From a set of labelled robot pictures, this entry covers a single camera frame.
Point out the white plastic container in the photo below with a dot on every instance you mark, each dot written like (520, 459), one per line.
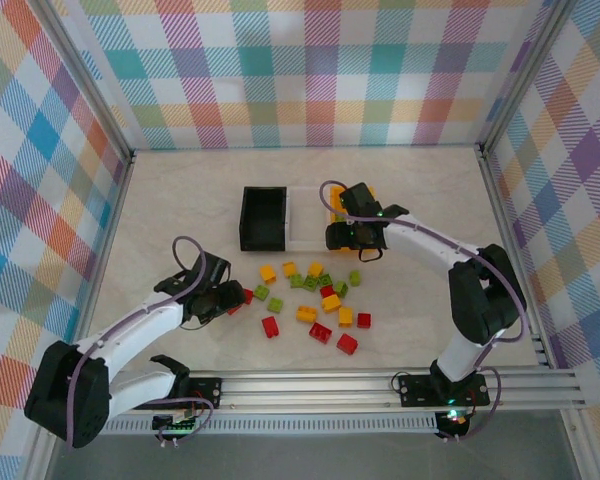
(305, 215)

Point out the green lego brick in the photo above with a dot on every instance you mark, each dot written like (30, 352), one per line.
(261, 292)
(275, 304)
(296, 281)
(340, 288)
(310, 283)
(354, 277)

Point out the aluminium frame post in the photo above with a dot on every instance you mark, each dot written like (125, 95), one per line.
(85, 75)
(524, 75)

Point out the small black controller box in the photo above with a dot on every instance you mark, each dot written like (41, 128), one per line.
(452, 417)

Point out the red lego brick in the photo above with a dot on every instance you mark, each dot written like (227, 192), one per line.
(363, 320)
(347, 344)
(235, 310)
(327, 291)
(248, 296)
(320, 332)
(270, 327)

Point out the aluminium frame side rail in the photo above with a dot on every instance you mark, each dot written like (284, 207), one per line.
(105, 240)
(496, 200)

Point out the black plastic container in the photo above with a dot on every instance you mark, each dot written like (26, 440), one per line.
(262, 215)

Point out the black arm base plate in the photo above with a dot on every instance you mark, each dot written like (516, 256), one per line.
(415, 390)
(207, 392)

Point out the circuit board with green terminal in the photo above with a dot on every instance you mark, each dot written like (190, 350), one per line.
(180, 426)

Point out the yellow plastic container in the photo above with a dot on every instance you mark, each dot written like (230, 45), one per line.
(335, 200)

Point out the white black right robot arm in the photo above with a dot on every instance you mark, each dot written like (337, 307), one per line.
(420, 240)

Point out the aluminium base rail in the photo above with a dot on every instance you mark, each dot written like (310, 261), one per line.
(305, 390)

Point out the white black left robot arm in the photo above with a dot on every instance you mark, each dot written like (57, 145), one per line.
(130, 325)

